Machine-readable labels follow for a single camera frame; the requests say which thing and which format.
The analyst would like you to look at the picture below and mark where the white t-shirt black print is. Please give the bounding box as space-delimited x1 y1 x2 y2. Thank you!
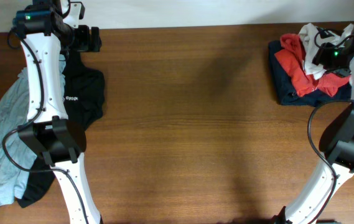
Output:
299 23 354 80

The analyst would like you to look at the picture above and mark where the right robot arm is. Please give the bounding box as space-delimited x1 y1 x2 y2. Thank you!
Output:
271 27 354 224

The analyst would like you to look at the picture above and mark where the light blue-grey shirt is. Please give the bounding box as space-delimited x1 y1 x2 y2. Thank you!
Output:
0 68 54 208

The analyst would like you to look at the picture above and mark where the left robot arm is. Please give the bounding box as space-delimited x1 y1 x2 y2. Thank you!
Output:
10 1 103 223

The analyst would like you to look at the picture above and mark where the navy folded garment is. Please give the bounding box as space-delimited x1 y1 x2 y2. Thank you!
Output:
268 40 352 107

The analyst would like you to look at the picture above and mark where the red folded shirt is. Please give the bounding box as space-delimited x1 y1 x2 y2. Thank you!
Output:
274 34 350 97

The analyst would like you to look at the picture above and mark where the black t-shirt white logo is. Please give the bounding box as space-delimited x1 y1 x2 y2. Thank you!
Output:
17 51 105 208

